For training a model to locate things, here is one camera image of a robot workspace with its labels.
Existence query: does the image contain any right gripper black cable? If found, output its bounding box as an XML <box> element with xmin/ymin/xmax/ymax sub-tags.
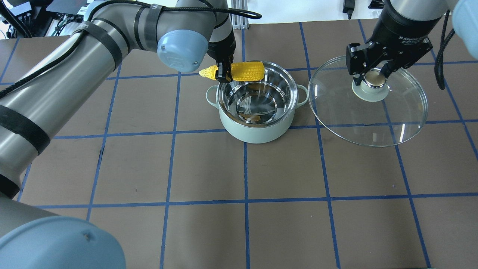
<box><xmin>434</xmin><ymin>11</ymin><xmax>456</xmax><ymax>90</ymax></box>

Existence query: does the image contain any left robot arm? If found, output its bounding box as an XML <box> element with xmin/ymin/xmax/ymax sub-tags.
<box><xmin>1</xmin><ymin>0</ymin><xmax>235</xmax><ymax>269</ymax></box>

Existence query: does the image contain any aluminium frame post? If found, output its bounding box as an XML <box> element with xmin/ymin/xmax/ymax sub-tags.
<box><xmin>231</xmin><ymin>0</ymin><xmax>249</xmax><ymax>30</ymax></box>

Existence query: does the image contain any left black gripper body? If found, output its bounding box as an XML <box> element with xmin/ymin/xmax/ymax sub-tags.
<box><xmin>207</xmin><ymin>30</ymin><xmax>237</xmax><ymax>64</ymax></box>

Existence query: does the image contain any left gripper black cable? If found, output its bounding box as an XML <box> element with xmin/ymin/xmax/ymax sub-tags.
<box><xmin>0</xmin><ymin>6</ymin><xmax>262</xmax><ymax>99</ymax></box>

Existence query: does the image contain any glass pot lid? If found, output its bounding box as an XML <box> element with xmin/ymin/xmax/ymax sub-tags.
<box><xmin>308</xmin><ymin>56</ymin><xmax>428</xmax><ymax>148</ymax></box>

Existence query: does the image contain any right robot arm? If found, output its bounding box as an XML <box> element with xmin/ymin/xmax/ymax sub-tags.
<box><xmin>345</xmin><ymin>0</ymin><xmax>477</xmax><ymax>89</ymax></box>

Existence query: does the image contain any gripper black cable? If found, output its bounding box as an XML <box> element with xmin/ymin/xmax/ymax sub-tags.
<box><xmin>434</xmin><ymin>11</ymin><xmax>456</xmax><ymax>90</ymax></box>
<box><xmin>0</xmin><ymin>6</ymin><xmax>262</xmax><ymax>99</ymax></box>

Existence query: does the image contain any yellow corn cob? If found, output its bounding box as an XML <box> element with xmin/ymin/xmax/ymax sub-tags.
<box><xmin>199</xmin><ymin>61</ymin><xmax>265</xmax><ymax>83</ymax></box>

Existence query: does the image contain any pale green electric pot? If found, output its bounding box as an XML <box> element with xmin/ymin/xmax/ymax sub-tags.
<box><xmin>206</xmin><ymin>61</ymin><xmax>309</xmax><ymax>144</ymax></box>

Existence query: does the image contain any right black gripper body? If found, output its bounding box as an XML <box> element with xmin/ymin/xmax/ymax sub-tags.
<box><xmin>345</xmin><ymin>28</ymin><xmax>432</xmax><ymax>75</ymax></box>

